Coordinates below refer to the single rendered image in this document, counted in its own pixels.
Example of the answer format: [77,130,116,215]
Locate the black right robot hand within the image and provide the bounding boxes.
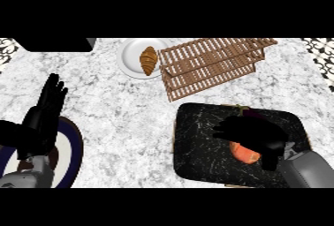
[211,115,291,172]

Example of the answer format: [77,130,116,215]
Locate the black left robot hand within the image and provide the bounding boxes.
[0,72,69,161]

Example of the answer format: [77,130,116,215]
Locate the black marbled tray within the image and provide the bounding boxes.
[173,102,313,189]

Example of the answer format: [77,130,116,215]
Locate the brown wooden tiered shelf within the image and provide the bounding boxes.
[158,38,279,103]

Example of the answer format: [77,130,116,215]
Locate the dark purple eggplant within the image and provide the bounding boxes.
[236,104,267,120]

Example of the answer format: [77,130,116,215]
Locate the blue rimmed white plate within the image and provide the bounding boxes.
[0,116,84,189]

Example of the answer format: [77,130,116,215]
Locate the black appliance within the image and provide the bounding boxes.
[13,38,97,53]

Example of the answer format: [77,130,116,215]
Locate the brown croissant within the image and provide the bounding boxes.
[139,45,159,77]

